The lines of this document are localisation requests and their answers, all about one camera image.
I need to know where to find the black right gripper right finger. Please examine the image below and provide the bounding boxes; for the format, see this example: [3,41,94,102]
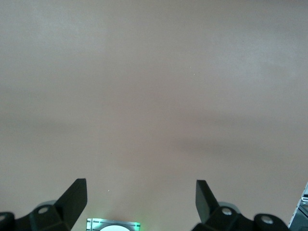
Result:
[192,179,289,231]

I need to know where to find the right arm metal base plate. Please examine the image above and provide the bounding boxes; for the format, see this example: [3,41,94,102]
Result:
[86,218,141,231]

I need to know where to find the grey metal frame rail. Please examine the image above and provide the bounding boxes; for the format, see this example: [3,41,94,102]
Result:
[287,181,308,229]

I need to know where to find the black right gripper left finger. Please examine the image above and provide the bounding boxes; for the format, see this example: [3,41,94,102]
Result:
[0,178,88,231]

